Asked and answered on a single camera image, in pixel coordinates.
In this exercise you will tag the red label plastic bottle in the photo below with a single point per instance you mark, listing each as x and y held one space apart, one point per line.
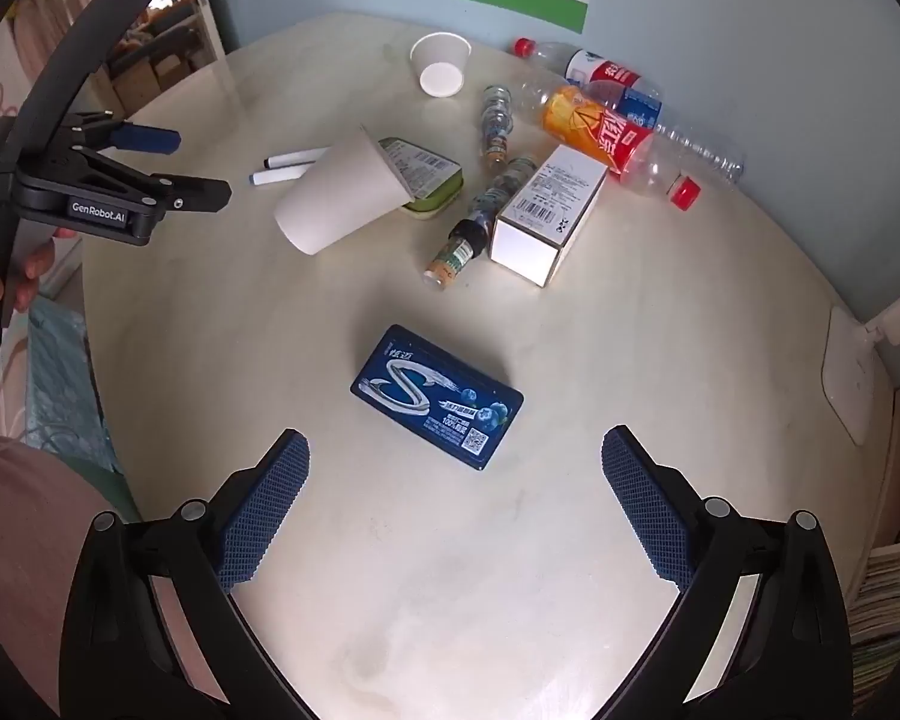
604 69

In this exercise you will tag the stack of papers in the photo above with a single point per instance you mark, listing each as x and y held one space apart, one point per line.
889 615

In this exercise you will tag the white marker black cap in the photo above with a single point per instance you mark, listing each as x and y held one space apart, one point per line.
296 158

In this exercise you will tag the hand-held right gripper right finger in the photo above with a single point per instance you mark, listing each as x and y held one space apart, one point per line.
645 510

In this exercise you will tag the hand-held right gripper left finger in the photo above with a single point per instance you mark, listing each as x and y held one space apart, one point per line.
266 510

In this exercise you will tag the plaid bedsheet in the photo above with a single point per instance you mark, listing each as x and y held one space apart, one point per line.
0 390

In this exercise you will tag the dark green cloth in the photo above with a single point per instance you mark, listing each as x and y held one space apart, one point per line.
120 491

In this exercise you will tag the small glass bottle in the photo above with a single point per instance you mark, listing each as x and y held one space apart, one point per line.
506 184
454 255
498 116

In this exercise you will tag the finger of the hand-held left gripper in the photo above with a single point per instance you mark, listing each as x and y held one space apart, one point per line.
187 193
146 138

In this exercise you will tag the teal patterned quilt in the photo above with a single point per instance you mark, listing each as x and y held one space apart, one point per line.
67 390

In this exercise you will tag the white plastic panel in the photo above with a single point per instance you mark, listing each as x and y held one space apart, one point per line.
847 375

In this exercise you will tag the person's left hand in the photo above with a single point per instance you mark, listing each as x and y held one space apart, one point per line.
34 266

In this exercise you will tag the blue label plastic bottle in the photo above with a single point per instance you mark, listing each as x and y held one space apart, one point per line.
645 109

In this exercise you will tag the person's pink garment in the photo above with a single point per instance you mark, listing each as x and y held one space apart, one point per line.
22 577

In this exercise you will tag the large white paper cup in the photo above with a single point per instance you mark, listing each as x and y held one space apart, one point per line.
337 195

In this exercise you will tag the white marker blue cap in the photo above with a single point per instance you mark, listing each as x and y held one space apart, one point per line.
277 175

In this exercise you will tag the green tin can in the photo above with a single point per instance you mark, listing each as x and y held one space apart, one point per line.
435 180

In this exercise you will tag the cardboard box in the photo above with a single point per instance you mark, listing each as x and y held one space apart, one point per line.
135 86

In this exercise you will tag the blue chewing gum box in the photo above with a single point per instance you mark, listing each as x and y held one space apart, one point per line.
435 397

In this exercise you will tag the small white paper cup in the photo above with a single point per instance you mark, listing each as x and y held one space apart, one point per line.
440 60

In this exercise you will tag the white carton box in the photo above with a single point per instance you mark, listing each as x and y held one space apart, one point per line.
547 202

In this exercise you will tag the orange label plastic bottle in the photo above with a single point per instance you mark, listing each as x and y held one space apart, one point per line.
592 124

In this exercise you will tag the white wardrobe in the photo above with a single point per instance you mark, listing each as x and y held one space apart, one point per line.
4 82

